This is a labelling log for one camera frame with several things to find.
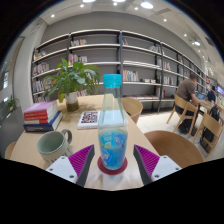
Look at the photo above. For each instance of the green potted plant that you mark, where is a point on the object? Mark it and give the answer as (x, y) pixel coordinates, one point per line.
(71, 80)

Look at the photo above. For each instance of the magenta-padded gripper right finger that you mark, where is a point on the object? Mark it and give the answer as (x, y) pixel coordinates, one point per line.
(163, 166)

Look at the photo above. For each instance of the white card with square code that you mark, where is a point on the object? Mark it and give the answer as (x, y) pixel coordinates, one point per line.
(88, 119)

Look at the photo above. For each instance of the person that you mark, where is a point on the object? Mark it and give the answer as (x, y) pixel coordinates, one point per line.
(211, 96)
(185, 90)

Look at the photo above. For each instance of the open laptop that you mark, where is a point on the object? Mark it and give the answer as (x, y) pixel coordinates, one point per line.
(201, 96)

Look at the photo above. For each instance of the clear bottle with blue cap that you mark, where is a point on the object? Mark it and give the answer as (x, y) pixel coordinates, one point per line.
(112, 133)

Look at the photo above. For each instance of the pink-covered book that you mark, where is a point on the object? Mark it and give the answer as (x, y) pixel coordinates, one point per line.
(40, 107)

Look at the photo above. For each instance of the grey shelf unit with books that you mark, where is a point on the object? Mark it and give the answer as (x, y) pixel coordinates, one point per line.
(140, 53)

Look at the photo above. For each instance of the round ceiling lights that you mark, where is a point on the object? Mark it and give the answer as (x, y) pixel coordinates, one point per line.
(146, 5)

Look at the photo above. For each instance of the red book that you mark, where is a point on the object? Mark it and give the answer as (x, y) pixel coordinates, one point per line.
(38, 117)

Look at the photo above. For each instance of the small leafy plant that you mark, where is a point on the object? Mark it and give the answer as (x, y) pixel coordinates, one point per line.
(12, 103)

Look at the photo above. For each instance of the thick dark blue book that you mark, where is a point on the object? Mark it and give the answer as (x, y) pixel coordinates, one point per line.
(41, 127)

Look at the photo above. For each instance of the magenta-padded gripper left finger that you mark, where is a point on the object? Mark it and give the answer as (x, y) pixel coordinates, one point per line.
(63, 166)

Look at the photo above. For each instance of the flat round red coaster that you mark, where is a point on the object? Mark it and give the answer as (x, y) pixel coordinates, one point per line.
(111, 171)

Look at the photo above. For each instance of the patterned grey-green mug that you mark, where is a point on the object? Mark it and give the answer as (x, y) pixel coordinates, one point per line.
(51, 145)

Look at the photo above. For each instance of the slatted wooden chair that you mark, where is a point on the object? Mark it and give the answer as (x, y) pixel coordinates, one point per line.
(210, 125)
(183, 105)

